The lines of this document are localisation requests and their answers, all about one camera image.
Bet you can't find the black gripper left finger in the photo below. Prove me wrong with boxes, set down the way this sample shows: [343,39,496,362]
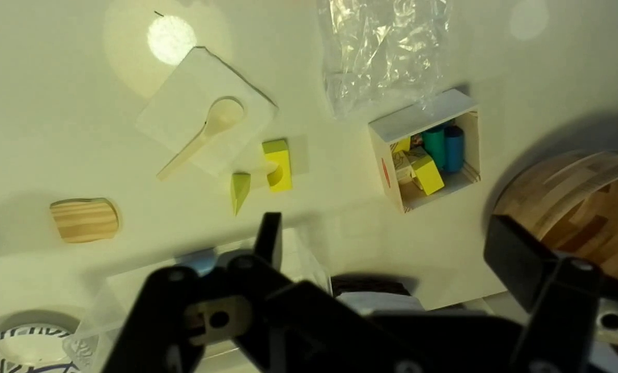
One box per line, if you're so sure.
[100,209,354,373]

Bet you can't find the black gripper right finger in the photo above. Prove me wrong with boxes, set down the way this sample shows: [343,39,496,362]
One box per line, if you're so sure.
[484,214,618,373]

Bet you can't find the clear plastic container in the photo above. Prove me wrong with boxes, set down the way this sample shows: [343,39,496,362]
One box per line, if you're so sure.
[62,224,525,373]

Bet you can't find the round striped wooden bowl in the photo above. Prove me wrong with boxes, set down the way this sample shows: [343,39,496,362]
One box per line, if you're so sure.
[491,151,618,282]

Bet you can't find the rounded flat wooden piece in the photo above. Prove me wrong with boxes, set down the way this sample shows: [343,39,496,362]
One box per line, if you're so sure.
[49,196,123,245]

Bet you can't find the patterned paper bowl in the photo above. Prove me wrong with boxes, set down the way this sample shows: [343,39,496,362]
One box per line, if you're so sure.
[0,308,83,373]

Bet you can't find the yellow arch block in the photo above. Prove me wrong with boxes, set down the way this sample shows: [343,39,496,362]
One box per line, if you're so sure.
[262,136,298,195]

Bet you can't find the white plate with black rim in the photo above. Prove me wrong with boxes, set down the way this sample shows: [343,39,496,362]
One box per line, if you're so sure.
[330,272,421,318]

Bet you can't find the yellow cube block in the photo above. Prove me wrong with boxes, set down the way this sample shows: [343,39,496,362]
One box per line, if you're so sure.
[410,151,447,196]

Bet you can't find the blue cylinder block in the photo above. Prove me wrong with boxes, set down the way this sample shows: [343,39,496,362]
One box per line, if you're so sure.
[445,124,467,174]

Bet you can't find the natural wooden block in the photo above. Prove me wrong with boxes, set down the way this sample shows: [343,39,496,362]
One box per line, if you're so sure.
[393,151,421,206]

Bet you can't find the teal cylinder block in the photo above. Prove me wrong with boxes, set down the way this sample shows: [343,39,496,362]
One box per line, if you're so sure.
[421,129,451,171]

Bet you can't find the small wooden spoon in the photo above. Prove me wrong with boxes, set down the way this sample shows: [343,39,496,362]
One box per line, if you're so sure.
[157,95,248,182]

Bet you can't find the white box of toy blocks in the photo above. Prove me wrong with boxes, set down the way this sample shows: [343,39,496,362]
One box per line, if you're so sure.
[367,88,484,216]

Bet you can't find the crumpled clear plastic bag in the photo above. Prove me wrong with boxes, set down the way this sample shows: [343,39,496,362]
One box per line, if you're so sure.
[318,0,453,120]

